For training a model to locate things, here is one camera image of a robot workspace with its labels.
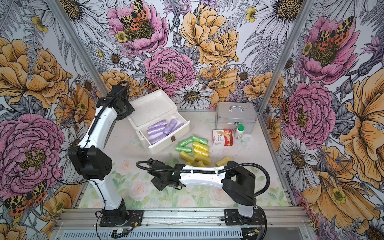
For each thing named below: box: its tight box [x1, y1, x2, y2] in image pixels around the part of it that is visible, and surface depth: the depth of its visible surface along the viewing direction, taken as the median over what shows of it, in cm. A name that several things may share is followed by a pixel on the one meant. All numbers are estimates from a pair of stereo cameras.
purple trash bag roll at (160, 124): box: [148, 119, 168, 130], surface depth 89 cm
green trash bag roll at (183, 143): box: [178, 134, 199, 147], surface depth 102 cm
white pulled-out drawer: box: [139, 112, 190, 154], surface depth 87 cm
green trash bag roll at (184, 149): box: [175, 146, 193, 153], surface depth 99 cm
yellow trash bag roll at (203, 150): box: [193, 145, 210, 157], surface depth 99 cm
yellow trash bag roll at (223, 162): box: [215, 156, 231, 167], surface depth 95 cm
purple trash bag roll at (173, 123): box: [163, 118, 177, 135], surface depth 91 cm
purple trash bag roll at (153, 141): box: [149, 133, 168, 145], surface depth 85 cm
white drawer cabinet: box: [127, 89, 178, 131], surface depth 92 cm
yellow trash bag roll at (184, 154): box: [180, 151, 195, 161], surface depth 96 cm
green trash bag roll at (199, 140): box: [192, 134, 208, 146], surface depth 102 cm
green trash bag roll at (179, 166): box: [173, 163, 186, 170], surface depth 59 cm
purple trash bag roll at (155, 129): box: [147, 125, 165, 136], surface depth 88 cm
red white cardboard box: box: [212, 129, 234, 146], surface depth 102 cm
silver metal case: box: [215, 102, 258, 134], surface depth 104 cm
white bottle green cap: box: [235, 125, 245, 140], surface depth 102 cm
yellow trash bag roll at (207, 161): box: [194, 153, 212, 166], surface depth 95 cm
